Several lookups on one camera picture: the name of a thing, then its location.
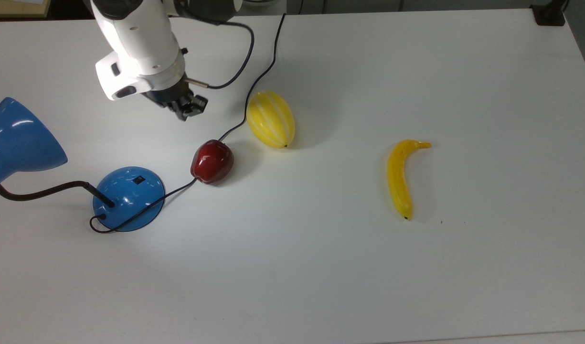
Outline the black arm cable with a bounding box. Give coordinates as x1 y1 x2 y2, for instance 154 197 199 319
178 10 255 90

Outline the black lamp power cable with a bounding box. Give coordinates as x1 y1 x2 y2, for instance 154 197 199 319
89 12 287 234

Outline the black table clamp base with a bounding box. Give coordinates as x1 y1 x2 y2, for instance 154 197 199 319
530 0 568 26

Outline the yellow toy banana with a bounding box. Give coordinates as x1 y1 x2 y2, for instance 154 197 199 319
387 139 432 221

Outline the yellow striped toy melon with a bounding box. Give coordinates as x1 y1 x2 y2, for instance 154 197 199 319
246 90 296 150

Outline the red toy apple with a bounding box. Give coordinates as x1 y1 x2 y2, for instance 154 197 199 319
191 139 234 185

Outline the tan wooden board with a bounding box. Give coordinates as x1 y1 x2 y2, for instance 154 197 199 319
0 0 52 19

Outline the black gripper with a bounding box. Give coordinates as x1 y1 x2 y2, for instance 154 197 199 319
142 79 209 121

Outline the blue gooseneck desk lamp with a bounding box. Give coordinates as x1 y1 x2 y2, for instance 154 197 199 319
0 97 166 233

